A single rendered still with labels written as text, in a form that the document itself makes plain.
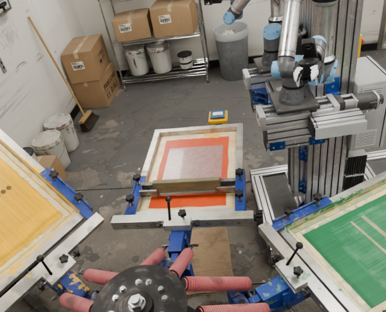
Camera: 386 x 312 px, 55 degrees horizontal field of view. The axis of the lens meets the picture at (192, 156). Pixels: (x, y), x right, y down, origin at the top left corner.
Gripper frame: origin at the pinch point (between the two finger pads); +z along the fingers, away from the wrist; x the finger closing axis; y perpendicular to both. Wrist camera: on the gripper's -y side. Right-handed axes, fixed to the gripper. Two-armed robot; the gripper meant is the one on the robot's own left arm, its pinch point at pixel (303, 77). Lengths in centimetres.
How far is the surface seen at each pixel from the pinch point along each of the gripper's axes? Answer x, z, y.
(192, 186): 64, -2, 57
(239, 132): 55, -58, 62
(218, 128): 70, -61, 60
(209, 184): 55, -4, 57
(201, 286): 30, 61, 44
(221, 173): 56, -22, 65
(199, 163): 72, -28, 63
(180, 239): 55, 33, 56
